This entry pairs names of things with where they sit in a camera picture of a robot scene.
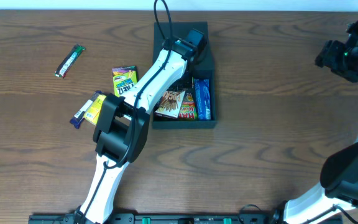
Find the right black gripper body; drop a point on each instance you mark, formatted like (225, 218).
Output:
(327, 54)

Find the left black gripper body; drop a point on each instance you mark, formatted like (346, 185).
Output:
(183, 83)

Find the dark green gift box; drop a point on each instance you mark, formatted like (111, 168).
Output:
(204, 70)

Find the blue cookie wrapper pack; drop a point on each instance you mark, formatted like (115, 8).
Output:
(203, 99)

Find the Haribo sour worms bag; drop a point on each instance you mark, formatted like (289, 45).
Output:
(188, 111)

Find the brown Pocky box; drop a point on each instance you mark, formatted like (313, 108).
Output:
(170, 104)

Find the green Pretz snack box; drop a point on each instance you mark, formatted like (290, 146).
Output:
(124, 78)

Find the yellow Mentos candy bottle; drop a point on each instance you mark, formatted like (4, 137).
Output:
(92, 113)

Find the purple white candy bar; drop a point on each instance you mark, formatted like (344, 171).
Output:
(78, 117)

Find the green black candy bar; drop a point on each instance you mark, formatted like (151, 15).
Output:
(69, 60)

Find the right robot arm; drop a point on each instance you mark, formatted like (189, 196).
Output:
(336, 193)

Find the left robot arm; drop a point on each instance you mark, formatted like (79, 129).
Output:
(123, 124)

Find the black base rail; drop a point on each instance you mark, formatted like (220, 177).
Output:
(130, 218)

